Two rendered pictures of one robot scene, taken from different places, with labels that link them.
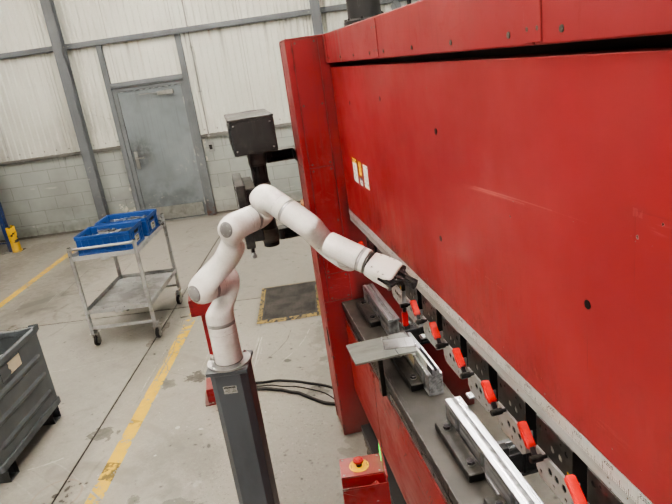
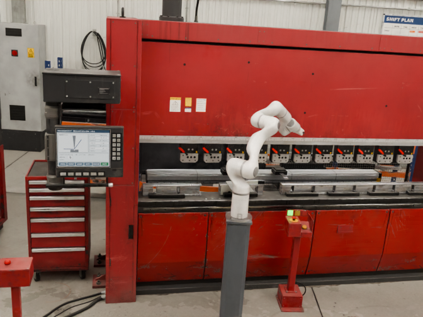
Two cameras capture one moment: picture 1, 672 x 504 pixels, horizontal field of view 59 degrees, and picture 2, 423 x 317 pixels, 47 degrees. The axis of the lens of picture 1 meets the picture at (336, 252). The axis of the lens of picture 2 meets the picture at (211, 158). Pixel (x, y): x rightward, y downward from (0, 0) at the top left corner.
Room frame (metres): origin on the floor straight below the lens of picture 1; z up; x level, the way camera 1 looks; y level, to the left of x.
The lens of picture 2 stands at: (2.71, 3.71, 2.36)
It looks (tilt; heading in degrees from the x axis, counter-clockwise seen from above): 16 degrees down; 267
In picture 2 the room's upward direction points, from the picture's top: 4 degrees clockwise
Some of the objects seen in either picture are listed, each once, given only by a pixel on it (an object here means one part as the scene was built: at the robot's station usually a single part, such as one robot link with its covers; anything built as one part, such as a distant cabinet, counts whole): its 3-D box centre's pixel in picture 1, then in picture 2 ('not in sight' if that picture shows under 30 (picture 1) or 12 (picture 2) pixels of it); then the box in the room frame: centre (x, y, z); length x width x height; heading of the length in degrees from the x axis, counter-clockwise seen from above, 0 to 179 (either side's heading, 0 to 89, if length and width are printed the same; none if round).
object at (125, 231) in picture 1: (110, 238); not in sight; (5.15, 1.99, 0.92); 0.50 x 0.36 x 0.18; 88
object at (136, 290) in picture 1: (130, 277); not in sight; (5.32, 1.97, 0.47); 0.90 x 0.66 x 0.95; 178
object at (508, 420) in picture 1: (525, 411); (343, 153); (1.30, -0.43, 1.26); 0.15 x 0.09 x 0.17; 9
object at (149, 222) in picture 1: (128, 225); not in sight; (5.57, 1.95, 0.92); 0.50 x 0.36 x 0.18; 88
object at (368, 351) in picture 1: (380, 348); (239, 187); (2.24, -0.13, 1.00); 0.26 x 0.18 x 0.01; 99
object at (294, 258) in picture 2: not in sight; (293, 261); (1.74, 0.01, 0.39); 0.05 x 0.05 x 0.54; 2
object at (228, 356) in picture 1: (225, 342); (240, 204); (2.31, 0.53, 1.09); 0.19 x 0.19 x 0.18
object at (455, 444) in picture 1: (458, 449); (301, 194); (1.66, -0.32, 0.89); 0.30 x 0.05 x 0.03; 9
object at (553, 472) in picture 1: (569, 458); (363, 153); (1.11, -0.46, 1.26); 0.15 x 0.09 x 0.17; 9
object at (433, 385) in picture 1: (419, 362); (240, 189); (2.21, -0.29, 0.92); 0.39 x 0.06 x 0.10; 9
